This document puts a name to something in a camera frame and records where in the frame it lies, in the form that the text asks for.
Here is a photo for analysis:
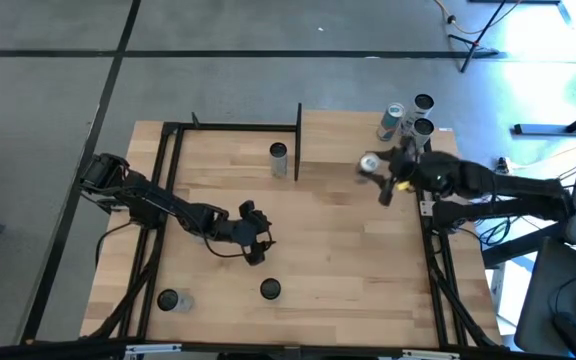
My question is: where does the wooden shelf board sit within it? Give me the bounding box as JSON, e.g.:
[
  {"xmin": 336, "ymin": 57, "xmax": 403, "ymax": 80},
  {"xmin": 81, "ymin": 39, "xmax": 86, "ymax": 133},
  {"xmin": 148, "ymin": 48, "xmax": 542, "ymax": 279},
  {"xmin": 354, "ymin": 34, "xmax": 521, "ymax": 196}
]
[{"xmin": 299, "ymin": 109, "xmax": 427, "ymax": 168}]

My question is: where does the black tripod stand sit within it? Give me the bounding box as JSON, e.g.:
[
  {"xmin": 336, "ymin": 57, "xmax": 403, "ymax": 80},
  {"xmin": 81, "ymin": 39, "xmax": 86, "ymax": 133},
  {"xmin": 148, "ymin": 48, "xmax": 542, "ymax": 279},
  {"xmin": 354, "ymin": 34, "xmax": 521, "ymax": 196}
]
[{"xmin": 446, "ymin": 0, "xmax": 507, "ymax": 74}]

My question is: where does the silver-lid blue beverage can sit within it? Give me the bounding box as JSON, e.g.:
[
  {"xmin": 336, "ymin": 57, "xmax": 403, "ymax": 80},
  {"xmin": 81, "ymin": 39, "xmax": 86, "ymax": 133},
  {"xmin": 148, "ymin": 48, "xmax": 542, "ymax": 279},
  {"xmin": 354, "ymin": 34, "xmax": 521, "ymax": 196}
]
[
  {"xmin": 376, "ymin": 102, "xmax": 407, "ymax": 142},
  {"xmin": 357, "ymin": 152, "xmax": 384, "ymax": 184}
]

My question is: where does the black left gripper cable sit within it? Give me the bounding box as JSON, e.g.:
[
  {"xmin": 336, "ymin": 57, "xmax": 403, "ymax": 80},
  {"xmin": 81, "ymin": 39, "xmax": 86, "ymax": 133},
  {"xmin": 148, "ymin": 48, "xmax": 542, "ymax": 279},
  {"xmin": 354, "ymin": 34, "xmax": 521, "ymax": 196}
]
[{"xmin": 201, "ymin": 232, "xmax": 274, "ymax": 260}]

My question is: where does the black metal table frame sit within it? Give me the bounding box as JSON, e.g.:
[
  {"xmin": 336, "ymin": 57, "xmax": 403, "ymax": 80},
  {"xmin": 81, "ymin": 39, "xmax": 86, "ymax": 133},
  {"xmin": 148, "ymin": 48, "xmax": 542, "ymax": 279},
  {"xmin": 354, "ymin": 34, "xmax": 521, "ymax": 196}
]
[{"xmin": 87, "ymin": 112, "xmax": 502, "ymax": 351}]

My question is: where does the pineapple print beverage can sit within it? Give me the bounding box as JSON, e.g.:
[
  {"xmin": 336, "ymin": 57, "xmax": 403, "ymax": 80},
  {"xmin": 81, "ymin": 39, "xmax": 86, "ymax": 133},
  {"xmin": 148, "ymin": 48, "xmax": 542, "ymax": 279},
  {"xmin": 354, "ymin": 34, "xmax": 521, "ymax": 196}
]
[{"xmin": 259, "ymin": 277, "xmax": 283, "ymax": 302}]

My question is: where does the black shelf side support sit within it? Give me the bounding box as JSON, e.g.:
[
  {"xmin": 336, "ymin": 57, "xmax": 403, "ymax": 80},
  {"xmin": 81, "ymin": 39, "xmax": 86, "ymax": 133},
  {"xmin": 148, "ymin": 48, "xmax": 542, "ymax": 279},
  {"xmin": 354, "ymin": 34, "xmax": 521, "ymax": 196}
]
[{"xmin": 293, "ymin": 102, "xmax": 303, "ymax": 182}]

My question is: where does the black-lid silver beverage can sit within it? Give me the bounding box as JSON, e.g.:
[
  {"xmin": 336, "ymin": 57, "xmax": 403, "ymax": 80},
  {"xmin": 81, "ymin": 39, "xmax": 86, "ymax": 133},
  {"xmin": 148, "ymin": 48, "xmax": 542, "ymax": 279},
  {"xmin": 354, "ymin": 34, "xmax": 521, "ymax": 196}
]
[{"xmin": 268, "ymin": 142, "xmax": 289, "ymax": 178}]

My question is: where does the black desk leg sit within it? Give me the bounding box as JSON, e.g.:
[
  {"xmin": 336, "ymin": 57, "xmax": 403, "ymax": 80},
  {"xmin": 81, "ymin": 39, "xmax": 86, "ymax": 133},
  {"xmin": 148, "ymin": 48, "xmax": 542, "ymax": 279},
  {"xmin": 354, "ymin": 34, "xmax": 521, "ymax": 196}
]
[{"xmin": 482, "ymin": 222, "xmax": 569, "ymax": 269}]

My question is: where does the palm print beverage can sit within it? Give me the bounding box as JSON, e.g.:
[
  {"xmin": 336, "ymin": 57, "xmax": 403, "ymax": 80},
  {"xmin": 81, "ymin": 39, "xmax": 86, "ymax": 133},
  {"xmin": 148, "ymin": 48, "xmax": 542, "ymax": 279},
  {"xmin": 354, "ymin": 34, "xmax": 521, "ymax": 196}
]
[{"xmin": 156, "ymin": 288, "xmax": 194, "ymax": 314}]

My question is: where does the yellow floor cable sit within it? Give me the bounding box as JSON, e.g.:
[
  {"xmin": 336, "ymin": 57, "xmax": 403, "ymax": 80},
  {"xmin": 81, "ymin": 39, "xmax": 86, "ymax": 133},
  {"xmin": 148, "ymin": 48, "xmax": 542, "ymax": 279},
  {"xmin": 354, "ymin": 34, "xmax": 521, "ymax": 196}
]
[{"xmin": 432, "ymin": 0, "xmax": 522, "ymax": 36}]

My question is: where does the black-lid white beverage can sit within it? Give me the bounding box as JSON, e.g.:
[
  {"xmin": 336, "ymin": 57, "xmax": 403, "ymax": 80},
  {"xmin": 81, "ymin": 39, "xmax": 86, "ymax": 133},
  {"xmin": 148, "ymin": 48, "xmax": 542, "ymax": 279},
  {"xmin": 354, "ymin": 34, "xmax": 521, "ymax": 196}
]
[
  {"xmin": 401, "ymin": 93, "xmax": 436, "ymax": 134},
  {"xmin": 407, "ymin": 117, "xmax": 436, "ymax": 151}
]

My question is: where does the silver metal bracket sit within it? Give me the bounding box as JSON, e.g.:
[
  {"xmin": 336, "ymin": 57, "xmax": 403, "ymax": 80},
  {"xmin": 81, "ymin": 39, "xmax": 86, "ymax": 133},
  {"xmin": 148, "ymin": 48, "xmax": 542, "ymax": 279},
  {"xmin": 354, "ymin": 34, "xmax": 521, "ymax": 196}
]
[
  {"xmin": 125, "ymin": 343, "xmax": 182, "ymax": 357},
  {"xmin": 400, "ymin": 349, "xmax": 462, "ymax": 360}
]

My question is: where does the black stand base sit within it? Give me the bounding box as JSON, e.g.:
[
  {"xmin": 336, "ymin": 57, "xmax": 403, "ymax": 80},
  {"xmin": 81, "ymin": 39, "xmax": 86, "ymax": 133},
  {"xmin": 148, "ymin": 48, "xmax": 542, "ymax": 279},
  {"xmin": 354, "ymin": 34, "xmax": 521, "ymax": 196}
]
[{"xmin": 512, "ymin": 97, "xmax": 576, "ymax": 136}]

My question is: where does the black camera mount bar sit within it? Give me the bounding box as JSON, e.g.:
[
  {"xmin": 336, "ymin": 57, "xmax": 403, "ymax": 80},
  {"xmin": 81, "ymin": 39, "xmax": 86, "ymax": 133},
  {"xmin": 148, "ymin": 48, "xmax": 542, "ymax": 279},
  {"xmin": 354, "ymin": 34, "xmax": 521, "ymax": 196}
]
[{"xmin": 0, "ymin": 339, "xmax": 576, "ymax": 360}]

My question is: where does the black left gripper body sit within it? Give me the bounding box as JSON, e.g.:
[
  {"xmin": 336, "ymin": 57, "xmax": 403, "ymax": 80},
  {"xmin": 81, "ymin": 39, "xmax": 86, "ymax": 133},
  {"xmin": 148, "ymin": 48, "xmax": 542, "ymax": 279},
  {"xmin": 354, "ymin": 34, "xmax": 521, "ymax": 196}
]
[{"xmin": 226, "ymin": 218, "xmax": 265, "ymax": 250}]

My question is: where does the black computer mouse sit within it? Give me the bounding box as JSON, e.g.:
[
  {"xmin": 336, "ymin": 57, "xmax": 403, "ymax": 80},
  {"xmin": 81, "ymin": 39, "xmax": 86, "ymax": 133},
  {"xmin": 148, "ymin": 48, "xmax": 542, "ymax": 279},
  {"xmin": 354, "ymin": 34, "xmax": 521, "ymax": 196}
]
[{"xmin": 552, "ymin": 310, "xmax": 576, "ymax": 360}]

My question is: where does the black cable bundle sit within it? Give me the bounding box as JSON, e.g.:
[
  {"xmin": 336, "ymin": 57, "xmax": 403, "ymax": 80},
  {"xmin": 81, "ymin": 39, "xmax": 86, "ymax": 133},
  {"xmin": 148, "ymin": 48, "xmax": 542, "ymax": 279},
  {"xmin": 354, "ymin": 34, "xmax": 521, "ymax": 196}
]
[{"xmin": 477, "ymin": 214, "xmax": 514, "ymax": 249}]

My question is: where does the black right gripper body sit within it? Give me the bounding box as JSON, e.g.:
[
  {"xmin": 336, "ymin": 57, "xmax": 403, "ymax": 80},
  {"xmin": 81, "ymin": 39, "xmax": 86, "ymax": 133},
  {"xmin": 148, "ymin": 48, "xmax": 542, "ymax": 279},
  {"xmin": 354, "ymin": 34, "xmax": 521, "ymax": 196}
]
[{"xmin": 397, "ymin": 149, "xmax": 452, "ymax": 196}]

